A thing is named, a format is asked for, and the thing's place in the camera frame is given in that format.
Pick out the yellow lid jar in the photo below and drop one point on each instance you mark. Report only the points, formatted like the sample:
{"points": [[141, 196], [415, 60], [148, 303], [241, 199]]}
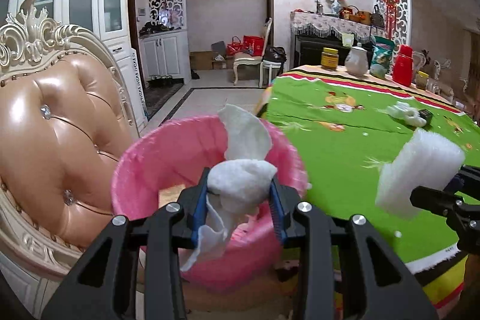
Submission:
{"points": [[329, 59]]}

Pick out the white foam sheet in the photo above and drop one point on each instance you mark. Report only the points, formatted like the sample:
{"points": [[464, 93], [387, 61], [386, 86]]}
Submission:
{"points": [[427, 159]]}

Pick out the green cartoon tablecloth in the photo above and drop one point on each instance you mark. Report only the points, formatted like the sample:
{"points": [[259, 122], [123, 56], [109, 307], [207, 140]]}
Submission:
{"points": [[339, 125]]}

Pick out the cardboard box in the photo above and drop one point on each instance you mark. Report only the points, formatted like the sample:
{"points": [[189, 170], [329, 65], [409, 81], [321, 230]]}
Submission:
{"points": [[201, 60]]}

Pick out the white ceramic teapot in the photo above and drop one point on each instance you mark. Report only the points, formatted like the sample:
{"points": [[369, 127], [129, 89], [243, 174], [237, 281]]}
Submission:
{"points": [[356, 62]]}

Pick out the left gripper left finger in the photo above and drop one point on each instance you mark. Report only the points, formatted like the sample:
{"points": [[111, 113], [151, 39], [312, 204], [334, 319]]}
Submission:
{"points": [[103, 282]]}

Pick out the red gift bags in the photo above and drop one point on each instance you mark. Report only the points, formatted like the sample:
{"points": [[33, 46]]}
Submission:
{"points": [[252, 45]]}

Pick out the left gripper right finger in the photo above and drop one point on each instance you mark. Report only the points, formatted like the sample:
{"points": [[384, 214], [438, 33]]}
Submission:
{"points": [[347, 256]]}

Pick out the cream carved sofa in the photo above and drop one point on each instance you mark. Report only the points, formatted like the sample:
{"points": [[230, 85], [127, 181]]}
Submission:
{"points": [[442, 82]]}

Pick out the white low cabinet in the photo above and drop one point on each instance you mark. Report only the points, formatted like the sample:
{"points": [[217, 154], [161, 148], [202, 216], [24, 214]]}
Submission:
{"points": [[166, 54]]}

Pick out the small tan carton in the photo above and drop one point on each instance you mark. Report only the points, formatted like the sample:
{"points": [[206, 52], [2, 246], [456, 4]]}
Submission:
{"points": [[168, 195]]}

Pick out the tan leather ornate chair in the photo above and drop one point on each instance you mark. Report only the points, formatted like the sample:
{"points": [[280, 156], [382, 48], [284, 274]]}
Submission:
{"points": [[66, 119]]}

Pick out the white stool with bag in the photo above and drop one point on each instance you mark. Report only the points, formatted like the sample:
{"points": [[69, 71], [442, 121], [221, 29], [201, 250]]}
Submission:
{"points": [[273, 62]]}

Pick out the white dining chair far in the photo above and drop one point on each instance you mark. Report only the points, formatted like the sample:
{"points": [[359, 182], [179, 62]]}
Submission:
{"points": [[242, 59]]}

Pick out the pink lined trash bin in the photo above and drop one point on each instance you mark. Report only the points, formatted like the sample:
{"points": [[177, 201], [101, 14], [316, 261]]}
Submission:
{"points": [[182, 152]]}

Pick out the white tissue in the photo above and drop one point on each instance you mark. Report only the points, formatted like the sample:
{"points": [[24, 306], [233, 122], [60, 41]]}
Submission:
{"points": [[236, 186]]}

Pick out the red thermos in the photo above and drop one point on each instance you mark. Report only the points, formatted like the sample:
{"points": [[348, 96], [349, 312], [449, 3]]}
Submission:
{"points": [[403, 66]]}

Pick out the red chinese knot ornament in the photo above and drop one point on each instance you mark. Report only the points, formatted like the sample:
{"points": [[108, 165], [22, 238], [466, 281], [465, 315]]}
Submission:
{"points": [[391, 17]]}

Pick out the white plastic glove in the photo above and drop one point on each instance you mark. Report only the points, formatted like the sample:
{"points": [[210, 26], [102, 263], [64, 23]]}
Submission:
{"points": [[406, 113]]}

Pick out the lace covered sideboard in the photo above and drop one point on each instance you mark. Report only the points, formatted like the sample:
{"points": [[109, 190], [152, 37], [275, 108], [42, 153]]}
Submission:
{"points": [[311, 33]]}

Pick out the small honey jar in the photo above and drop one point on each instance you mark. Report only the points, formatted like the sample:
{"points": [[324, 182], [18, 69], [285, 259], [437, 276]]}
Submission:
{"points": [[421, 80]]}

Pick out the black small box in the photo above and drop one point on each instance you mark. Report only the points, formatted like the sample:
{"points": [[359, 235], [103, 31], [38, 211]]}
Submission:
{"points": [[426, 115]]}

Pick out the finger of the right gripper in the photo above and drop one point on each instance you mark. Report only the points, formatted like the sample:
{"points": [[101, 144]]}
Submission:
{"points": [[466, 181], [441, 204]]}

